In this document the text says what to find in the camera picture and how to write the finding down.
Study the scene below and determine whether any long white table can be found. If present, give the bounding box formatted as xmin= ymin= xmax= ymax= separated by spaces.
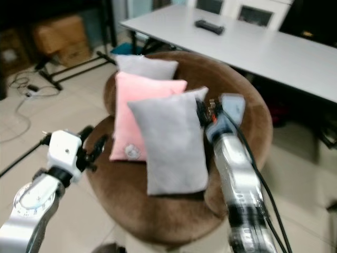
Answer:
xmin=120 ymin=5 xmax=337 ymax=104

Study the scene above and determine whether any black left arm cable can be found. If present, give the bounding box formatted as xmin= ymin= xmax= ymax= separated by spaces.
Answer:
xmin=0 ymin=136 xmax=52 ymax=178

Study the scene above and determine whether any pink pillow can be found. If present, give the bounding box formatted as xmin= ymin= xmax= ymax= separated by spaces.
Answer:
xmin=110 ymin=71 xmax=188 ymax=161

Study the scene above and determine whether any black rack base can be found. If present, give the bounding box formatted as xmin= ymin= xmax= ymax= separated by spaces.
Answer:
xmin=38 ymin=50 xmax=116 ymax=91

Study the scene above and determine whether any pale grey pillow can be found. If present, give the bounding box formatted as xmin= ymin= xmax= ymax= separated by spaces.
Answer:
xmin=115 ymin=54 xmax=179 ymax=81

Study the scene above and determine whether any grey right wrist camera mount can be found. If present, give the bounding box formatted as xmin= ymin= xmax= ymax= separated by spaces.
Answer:
xmin=209 ymin=94 xmax=247 ymax=141

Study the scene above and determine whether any light brown cardboard box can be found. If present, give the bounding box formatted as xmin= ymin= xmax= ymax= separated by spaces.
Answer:
xmin=32 ymin=15 xmax=89 ymax=67

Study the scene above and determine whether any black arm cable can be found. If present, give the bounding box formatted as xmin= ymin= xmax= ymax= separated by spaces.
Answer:
xmin=234 ymin=113 xmax=296 ymax=253
xmin=0 ymin=136 xmax=52 ymax=178

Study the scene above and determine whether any blue flat item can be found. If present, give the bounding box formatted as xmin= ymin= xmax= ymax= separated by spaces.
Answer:
xmin=111 ymin=42 xmax=137 ymax=56

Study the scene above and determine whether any white floor cable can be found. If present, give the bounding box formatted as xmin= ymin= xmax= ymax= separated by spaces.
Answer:
xmin=0 ymin=71 xmax=62 ymax=139

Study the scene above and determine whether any white chair with dark back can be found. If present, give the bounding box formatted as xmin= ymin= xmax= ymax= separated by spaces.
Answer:
xmin=194 ymin=0 xmax=225 ymax=15
xmin=236 ymin=3 xmax=278 ymax=28

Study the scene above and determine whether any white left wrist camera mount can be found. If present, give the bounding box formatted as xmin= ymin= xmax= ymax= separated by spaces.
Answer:
xmin=47 ymin=130 xmax=84 ymax=172

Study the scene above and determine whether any black remote control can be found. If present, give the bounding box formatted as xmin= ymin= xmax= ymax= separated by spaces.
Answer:
xmin=195 ymin=20 xmax=225 ymax=35

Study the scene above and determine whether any brown round sofa chair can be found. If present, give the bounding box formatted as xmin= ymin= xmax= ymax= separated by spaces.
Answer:
xmin=84 ymin=51 xmax=274 ymax=249

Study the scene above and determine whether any dark brown cardboard box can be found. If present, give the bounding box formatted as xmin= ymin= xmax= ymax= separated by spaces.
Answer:
xmin=0 ymin=29 xmax=28 ymax=75

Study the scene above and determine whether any large grey pillow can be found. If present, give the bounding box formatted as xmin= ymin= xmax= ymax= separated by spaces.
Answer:
xmin=127 ymin=86 xmax=210 ymax=197

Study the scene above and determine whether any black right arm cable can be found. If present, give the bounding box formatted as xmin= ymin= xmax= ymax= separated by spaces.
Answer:
xmin=234 ymin=113 xmax=296 ymax=253

